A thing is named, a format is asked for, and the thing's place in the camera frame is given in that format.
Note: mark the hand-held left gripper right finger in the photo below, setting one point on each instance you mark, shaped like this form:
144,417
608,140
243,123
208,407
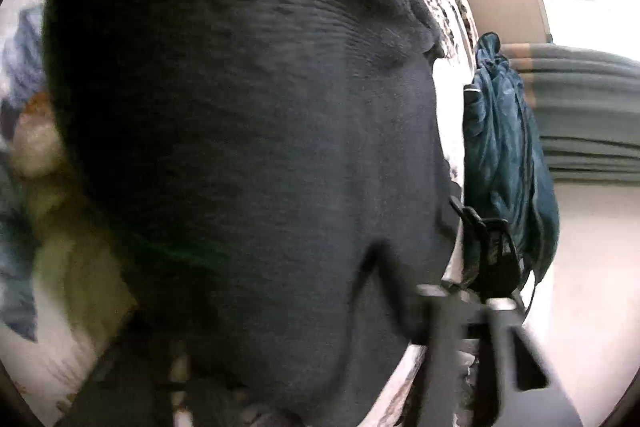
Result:
500,357

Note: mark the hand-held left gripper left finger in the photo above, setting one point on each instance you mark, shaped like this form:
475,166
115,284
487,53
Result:
125,382

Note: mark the colourful printed blanket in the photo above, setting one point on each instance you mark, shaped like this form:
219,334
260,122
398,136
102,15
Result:
45,217

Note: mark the dark teal cloth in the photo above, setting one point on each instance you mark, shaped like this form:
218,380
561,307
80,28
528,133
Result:
505,157

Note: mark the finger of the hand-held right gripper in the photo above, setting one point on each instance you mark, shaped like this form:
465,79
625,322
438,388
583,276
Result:
487,252

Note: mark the grey curtain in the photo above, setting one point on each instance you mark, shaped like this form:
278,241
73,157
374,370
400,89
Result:
590,112

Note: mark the dark grey knit garment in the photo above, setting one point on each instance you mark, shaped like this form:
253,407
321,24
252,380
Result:
240,132

